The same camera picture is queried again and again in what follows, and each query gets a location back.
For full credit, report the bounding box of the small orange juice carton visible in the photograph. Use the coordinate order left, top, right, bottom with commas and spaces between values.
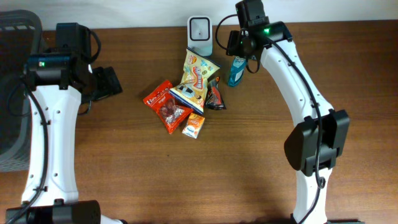
182, 113, 205, 139

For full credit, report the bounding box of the red snack bag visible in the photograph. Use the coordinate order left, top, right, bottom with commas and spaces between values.
143, 80, 193, 134

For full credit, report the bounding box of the small black red packet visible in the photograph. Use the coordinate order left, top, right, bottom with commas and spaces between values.
205, 77, 226, 110

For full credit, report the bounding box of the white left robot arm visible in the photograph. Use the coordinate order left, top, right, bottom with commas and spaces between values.
6, 23, 123, 223

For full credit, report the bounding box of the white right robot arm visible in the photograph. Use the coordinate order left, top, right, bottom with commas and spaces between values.
226, 0, 350, 223

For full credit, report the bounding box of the yellow chips bag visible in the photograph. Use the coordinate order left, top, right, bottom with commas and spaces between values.
169, 47, 220, 115

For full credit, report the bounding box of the white barcode scanner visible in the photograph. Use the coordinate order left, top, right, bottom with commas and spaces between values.
187, 16, 213, 57

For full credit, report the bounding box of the grey plastic basket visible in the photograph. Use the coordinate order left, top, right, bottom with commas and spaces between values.
1, 9, 42, 172

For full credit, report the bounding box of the blue mouthwash bottle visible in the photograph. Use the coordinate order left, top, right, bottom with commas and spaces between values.
228, 56, 246, 87

